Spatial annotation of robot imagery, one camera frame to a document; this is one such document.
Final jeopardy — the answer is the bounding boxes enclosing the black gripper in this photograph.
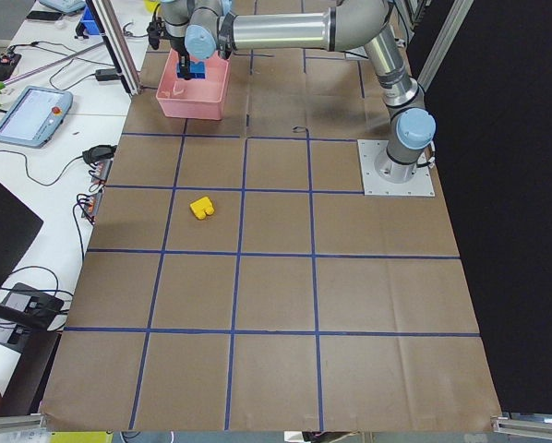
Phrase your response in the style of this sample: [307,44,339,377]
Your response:
[147,13,191,80]

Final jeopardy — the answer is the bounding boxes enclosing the blue toy block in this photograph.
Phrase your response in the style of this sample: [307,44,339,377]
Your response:
[190,61,206,79]

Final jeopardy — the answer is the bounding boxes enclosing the yellow toy block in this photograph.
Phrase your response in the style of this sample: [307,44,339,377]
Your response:
[189,196,215,220]

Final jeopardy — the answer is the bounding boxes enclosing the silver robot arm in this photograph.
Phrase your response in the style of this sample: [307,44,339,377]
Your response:
[147,1,437,184]

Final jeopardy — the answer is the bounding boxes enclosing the pink plastic box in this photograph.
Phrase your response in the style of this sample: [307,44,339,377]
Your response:
[156,50,230,120]

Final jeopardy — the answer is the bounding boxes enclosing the teach pendant tablet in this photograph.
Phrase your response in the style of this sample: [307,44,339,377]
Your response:
[0,86,74,149]

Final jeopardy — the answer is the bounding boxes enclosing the brown paper table cover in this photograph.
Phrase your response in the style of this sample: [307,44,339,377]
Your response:
[41,49,500,432]

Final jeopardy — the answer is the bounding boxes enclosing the aluminium frame post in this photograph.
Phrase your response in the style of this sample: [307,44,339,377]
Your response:
[86,0,141,96]

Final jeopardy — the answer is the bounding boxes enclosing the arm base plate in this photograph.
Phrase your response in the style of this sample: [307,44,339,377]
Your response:
[357,139,435,198]

